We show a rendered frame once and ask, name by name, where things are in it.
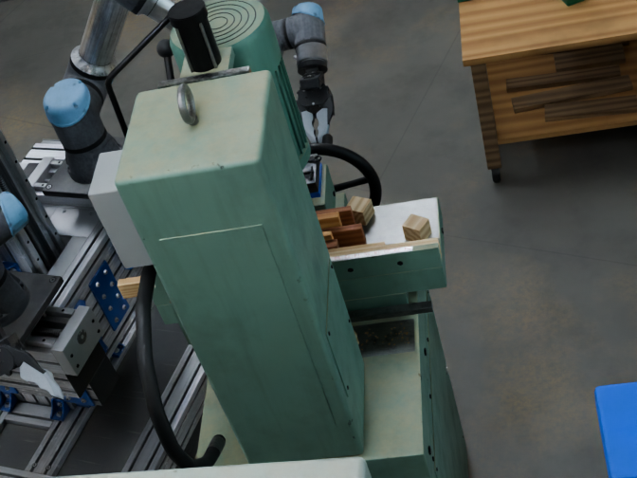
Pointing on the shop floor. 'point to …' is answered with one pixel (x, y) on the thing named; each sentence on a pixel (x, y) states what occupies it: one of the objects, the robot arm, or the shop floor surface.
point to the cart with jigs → (549, 67)
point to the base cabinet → (443, 409)
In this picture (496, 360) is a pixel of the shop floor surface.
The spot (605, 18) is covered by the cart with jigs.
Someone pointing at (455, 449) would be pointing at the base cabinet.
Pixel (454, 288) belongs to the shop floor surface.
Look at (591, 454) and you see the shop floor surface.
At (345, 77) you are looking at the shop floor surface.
